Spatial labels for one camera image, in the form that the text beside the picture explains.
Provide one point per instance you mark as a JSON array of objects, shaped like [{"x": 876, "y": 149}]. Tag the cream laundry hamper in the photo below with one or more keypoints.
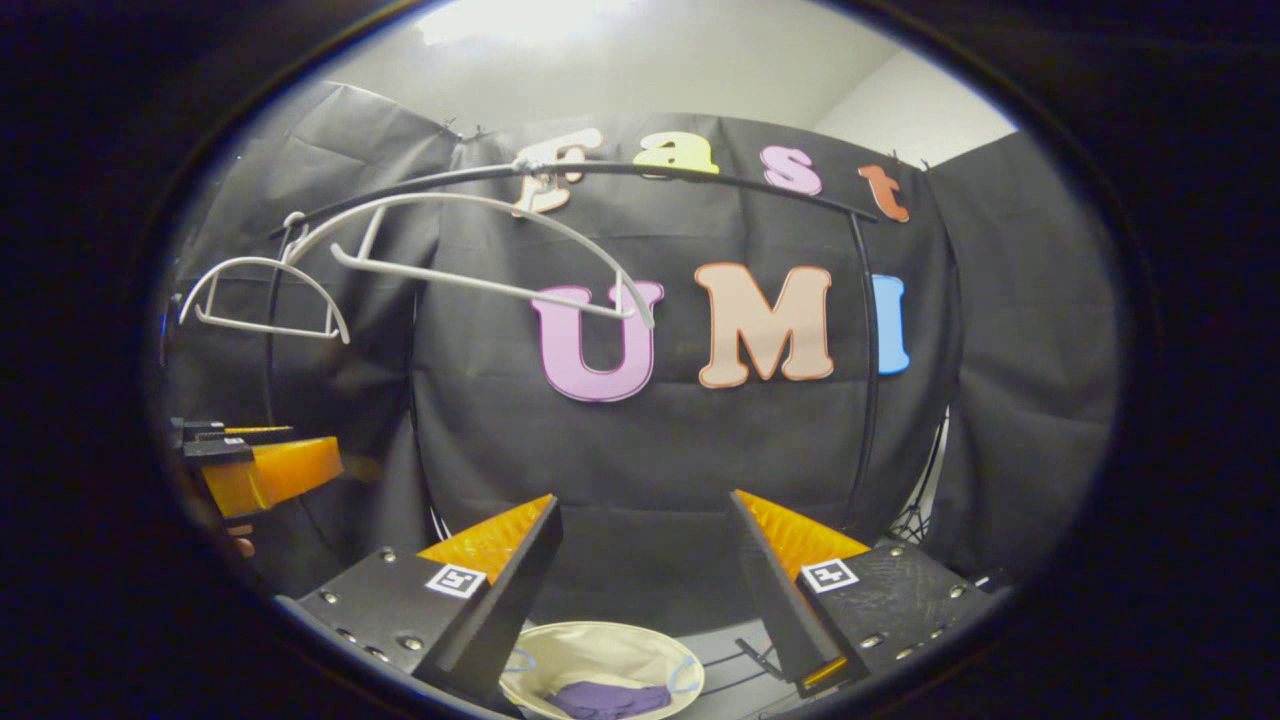
[{"x": 600, "y": 650}]

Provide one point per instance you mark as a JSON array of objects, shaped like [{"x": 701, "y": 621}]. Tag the purple ribbed shirt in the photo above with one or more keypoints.
[{"x": 610, "y": 700}]

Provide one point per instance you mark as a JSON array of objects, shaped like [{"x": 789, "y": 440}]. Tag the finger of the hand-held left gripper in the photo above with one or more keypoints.
[
  {"x": 230, "y": 432},
  {"x": 280, "y": 475}
]

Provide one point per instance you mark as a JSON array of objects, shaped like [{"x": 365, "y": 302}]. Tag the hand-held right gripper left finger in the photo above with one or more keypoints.
[{"x": 515, "y": 610}]

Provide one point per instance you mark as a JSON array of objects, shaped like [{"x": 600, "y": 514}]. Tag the white hanger with taped hook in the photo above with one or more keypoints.
[{"x": 530, "y": 166}]

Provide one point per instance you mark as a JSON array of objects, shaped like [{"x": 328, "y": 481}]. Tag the black backdrop cloth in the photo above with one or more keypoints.
[{"x": 650, "y": 460}]

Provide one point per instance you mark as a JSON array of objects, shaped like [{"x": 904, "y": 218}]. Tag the black stand legs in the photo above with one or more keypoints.
[{"x": 915, "y": 520}]

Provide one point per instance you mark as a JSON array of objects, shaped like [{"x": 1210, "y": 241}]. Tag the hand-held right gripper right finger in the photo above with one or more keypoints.
[{"x": 775, "y": 610}]

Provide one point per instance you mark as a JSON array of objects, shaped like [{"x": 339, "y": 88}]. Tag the white plastic hanger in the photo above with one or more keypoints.
[{"x": 255, "y": 261}]

